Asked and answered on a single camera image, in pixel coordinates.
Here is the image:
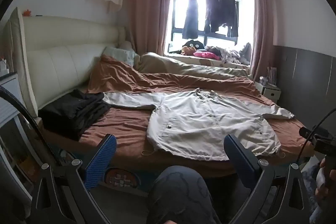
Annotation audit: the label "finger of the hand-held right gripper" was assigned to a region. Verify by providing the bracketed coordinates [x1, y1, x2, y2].
[299, 127, 332, 141]

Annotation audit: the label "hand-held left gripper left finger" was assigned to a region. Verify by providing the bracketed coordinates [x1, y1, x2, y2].
[30, 133, 117, 224]

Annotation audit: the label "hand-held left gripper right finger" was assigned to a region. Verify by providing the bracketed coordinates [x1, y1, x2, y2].
[224, 134, 315, 224]

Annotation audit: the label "beige jacket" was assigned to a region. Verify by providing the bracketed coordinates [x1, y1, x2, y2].
[103, 88, 295, 162]

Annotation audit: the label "pile of black clothes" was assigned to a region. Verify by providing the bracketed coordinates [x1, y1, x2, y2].
[39, 89, 112, 142]

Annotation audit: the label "pile of mixed clothes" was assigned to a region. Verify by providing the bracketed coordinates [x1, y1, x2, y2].
[207, 43, 252, 65]

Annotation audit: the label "person's right hand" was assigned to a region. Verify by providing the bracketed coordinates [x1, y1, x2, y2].
[314, 154, 336, 205]

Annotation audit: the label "brown bed sheet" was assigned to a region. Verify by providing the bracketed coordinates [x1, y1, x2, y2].
[79, 55, 315, 180]

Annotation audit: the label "white nightstand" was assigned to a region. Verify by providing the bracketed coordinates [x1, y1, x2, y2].
[256, 81, 282, 104]

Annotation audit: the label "small pale containers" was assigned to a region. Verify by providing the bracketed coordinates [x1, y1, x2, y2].
[260, 67, 277, 86]

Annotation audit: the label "person's leg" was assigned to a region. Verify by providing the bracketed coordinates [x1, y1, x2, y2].
[146, 166, 222, 224]

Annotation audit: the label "white bedside cabinet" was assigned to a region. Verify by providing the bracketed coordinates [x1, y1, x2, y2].
[0, 72, 40, 203]

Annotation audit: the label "beige duvet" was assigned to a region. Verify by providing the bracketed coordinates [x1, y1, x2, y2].
[138, 52, 254, 80]

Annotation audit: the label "pale green pillow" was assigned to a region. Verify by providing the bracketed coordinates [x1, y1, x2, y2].
[103, 46, 141, 67]

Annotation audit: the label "cream padded headboard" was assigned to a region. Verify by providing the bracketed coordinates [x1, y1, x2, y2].
[7, 7, 132, 119]

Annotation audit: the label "pink curtain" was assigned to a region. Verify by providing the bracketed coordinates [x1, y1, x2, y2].
[125, 0, 176, 56]
[248, 0, 280, 80]

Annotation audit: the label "white pillow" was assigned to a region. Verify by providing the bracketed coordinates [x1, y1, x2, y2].
[119, 41, 135, 51]

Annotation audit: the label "black round plush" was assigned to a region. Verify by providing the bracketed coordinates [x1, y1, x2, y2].
[183, 40, 204, 50]

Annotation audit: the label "hanging dark jacket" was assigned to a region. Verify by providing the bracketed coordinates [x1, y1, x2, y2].
[204, 0, 220, 34]
[218, 0, 239, 38]

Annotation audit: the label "hanging dark pants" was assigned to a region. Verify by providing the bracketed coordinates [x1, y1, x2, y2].
[182, 0, 199, 39]

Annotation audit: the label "window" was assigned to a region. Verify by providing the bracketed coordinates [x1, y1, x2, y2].
[164, 0, 255, 56]

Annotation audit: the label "thick black cable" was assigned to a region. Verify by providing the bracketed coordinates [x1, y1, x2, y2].
[0, 86, 63, 169]

